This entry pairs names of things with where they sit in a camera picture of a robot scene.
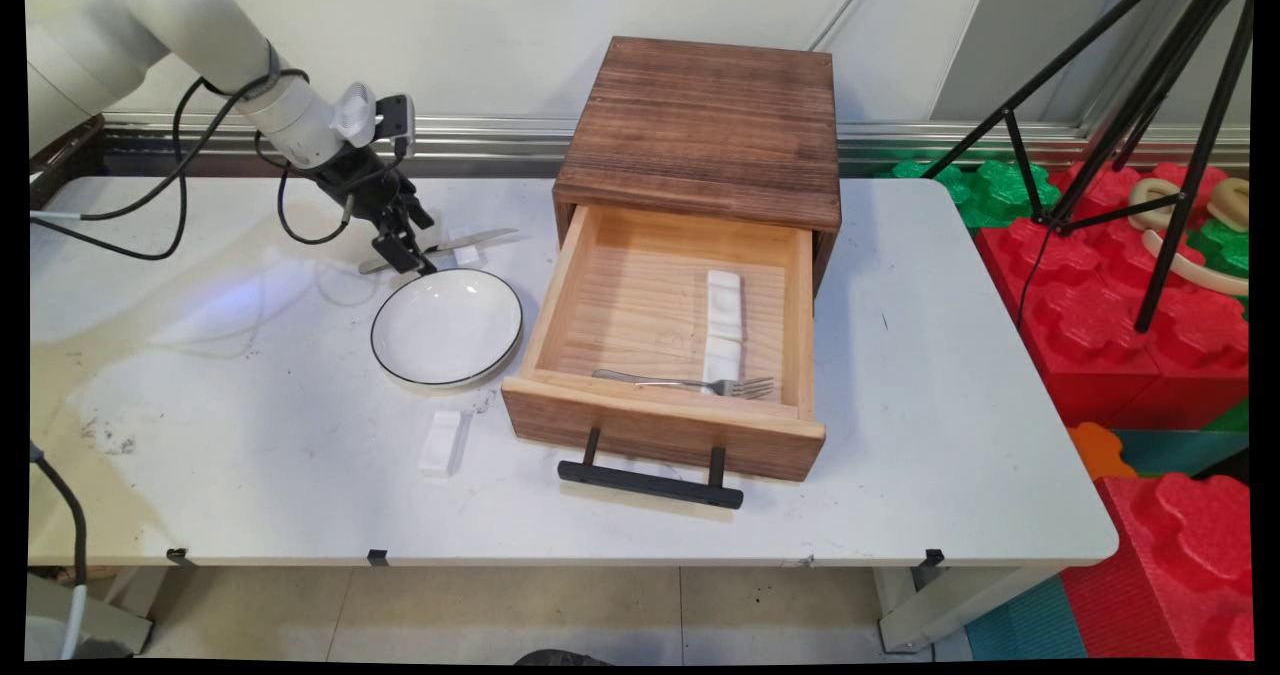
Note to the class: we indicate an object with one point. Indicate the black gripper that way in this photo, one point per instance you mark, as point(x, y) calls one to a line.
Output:
point(360, 180)

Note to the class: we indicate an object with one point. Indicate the silver metal knife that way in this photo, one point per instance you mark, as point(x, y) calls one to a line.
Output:
point(480, 238)

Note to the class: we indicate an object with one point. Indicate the silver metal fork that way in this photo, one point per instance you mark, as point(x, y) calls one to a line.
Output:
point(650, 382)

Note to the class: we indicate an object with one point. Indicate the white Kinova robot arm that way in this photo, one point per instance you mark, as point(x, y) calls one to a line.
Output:
point(200, 25)

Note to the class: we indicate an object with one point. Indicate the small white cutlery rest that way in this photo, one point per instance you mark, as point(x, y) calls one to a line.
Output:
point(466, 251)

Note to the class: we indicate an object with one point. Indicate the white plate black rim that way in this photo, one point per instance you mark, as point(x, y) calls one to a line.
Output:
point(445, 330)

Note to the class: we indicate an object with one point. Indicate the dark wooden drawer cabinet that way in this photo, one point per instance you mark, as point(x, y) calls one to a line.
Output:
point(700, 115)

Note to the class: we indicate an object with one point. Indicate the grey table leg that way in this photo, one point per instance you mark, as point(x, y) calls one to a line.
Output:
point(50, 625)

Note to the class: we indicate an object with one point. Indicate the green foam block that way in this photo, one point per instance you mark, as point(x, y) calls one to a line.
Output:
point(990, 190)
point(1230, 418)
point(1225, 245)

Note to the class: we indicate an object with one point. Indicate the white table leg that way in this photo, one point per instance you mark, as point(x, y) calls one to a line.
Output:
point(940, 605)

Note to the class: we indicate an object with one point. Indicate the large red foam block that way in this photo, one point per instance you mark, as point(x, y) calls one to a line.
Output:
point(1100, 335)

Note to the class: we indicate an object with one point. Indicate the orange foam piece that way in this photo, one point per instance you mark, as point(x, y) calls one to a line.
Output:
point(1098, 450)

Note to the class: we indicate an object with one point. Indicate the red foam blocks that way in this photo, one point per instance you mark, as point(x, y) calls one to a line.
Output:
point(1020, 625)

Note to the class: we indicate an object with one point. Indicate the beige foam band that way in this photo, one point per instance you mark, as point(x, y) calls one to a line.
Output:
point(1195, 270)

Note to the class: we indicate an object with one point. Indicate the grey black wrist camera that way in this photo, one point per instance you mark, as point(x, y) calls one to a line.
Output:
point(395, 115)

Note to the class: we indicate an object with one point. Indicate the aluminium wall rail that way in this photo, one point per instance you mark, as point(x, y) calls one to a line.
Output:
point(880, 145)

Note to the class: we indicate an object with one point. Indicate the black camera tripod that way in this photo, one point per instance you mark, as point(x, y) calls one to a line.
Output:
point(1190, 185)

